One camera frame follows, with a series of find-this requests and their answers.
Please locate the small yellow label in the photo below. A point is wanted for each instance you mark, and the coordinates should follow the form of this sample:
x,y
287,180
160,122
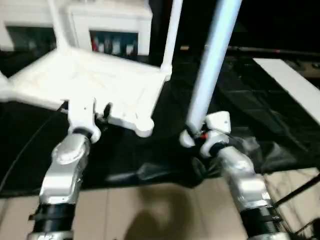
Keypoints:
x,y
184,47

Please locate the black plastic mat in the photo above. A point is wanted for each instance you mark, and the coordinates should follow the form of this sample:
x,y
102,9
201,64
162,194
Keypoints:
x,y
150,150

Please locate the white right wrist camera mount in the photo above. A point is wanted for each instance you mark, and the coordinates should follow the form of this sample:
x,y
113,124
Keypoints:
x,y
220,122

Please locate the white plastic table leg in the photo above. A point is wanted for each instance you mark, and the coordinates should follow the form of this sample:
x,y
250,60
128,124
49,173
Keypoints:
x,y
3,87
60,25
212,62
172,32

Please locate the white cabinet with glass doors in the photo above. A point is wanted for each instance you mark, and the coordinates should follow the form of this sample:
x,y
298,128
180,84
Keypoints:
x,y
112,17

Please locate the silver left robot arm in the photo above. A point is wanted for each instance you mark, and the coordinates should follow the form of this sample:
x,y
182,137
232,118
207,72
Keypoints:
x,y
65,162

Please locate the white plastic table top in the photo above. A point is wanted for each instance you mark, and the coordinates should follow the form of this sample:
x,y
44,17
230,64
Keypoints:
x,y
87,75

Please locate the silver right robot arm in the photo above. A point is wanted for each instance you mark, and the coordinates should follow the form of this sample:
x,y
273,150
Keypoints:
x,y
245,175

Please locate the black flat screen television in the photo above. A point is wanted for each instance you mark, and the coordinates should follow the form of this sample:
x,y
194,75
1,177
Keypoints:
x,y
275,48

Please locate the black metal table leg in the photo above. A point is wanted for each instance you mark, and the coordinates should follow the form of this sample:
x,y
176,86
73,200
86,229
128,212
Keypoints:
x,y
297,192

